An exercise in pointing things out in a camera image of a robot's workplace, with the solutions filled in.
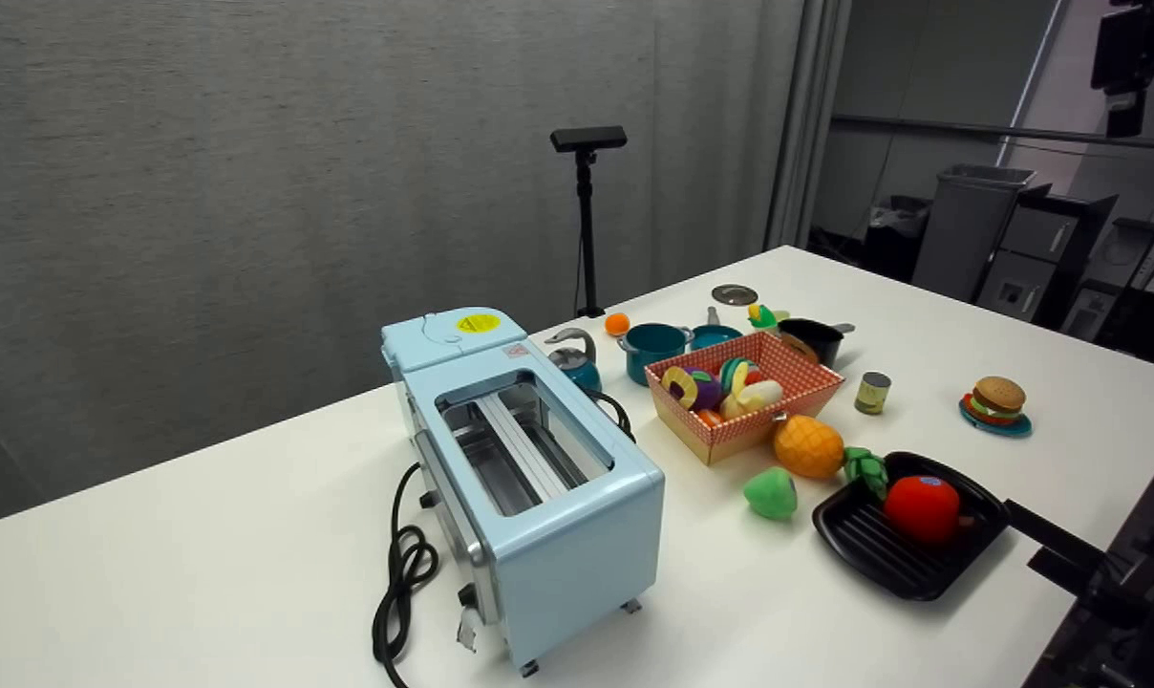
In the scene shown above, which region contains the orange pineapple plush toy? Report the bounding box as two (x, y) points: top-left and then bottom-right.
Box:
(768, 413), (894, 501)

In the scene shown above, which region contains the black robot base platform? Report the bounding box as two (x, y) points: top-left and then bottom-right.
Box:
(1015, 424), (1154, 688)

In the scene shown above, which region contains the teal toy pot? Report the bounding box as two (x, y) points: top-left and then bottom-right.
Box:
(620, 318), (694, 389)

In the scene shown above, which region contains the teal toy frying pan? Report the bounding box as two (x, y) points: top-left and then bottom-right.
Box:
(683, 320), (748, 360)

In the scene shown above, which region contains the red checkered cardboard box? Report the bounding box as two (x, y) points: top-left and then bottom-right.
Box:
(643, 329), (848, 469)

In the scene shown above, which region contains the toy burger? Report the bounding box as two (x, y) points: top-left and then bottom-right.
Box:
(966, 374), (1032, 430)

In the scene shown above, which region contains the red tomato plush toy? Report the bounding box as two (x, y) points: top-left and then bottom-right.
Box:
(884, 469), (966, 552)

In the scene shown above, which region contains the black toy pot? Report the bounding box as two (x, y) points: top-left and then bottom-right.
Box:
(776, 315), (859, 373)

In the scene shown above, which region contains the green yellow stacked toy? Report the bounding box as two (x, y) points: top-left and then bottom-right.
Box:
(744, 299), (788, 337)

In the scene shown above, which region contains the silver teal toy kettle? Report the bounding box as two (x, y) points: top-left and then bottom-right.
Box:
(544, 324), (608, 401)

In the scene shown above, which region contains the light blue toaster oven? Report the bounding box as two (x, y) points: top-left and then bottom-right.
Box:
(378, 304), (670, 680)

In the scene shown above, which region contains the teal striped plush toy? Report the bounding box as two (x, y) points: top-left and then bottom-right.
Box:
(716, 357), (763, 389)

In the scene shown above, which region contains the black toaster power cord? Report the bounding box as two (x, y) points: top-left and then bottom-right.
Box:
(368, 461), (443, 688)

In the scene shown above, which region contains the black ridged plastic tray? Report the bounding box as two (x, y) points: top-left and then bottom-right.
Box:
(809, 449), (1015, 606)

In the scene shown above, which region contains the small tin can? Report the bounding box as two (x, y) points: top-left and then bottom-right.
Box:
(851, 368), (899, 421)

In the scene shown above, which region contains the purple eggplant plush toy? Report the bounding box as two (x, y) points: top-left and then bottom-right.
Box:
(692, 373), (734, 419)

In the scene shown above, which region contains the green plush toy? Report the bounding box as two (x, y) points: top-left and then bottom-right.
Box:
(741, 462), (804, 529)

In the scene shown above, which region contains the round grey table grommet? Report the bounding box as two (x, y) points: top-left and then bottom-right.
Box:
(708, 278), (763, 310)

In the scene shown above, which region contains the black camera on stand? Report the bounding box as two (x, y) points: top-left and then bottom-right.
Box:
(548, 122), (629, 320)

